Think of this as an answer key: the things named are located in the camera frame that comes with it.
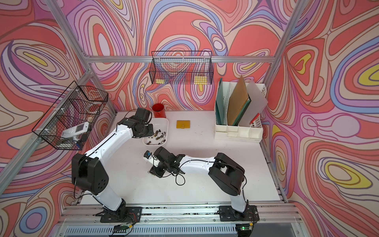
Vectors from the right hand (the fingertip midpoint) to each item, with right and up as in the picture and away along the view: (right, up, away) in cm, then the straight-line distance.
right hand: (154, 171), depth 83 cm
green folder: (+39, +39, +10) cm, 56 cm away
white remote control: (-32, +25, -14) cm, 43 cm away
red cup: (-4, +38, +27) cm, 46 cm away
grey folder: (+60, +40, +2) cm, 72 cm away
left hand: (-4, +23, +5) cm, 24 cm away
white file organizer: (+62, +21, +16) cm, 68 cm away
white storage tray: (-1, +23, +24) cm, 33 cm away
